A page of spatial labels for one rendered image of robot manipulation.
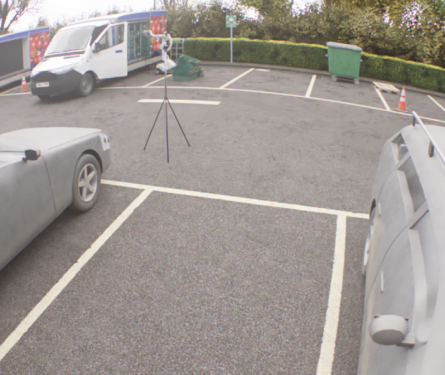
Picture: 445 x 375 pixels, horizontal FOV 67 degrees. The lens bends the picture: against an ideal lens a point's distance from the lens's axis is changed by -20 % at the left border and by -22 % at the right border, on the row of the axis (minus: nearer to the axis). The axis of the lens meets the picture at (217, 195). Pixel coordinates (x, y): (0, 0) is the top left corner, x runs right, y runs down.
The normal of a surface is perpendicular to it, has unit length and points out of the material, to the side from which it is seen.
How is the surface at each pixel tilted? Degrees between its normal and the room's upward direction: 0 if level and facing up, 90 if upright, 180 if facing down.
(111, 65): 90
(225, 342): 0
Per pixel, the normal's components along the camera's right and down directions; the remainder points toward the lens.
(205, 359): 0.00, -0.90
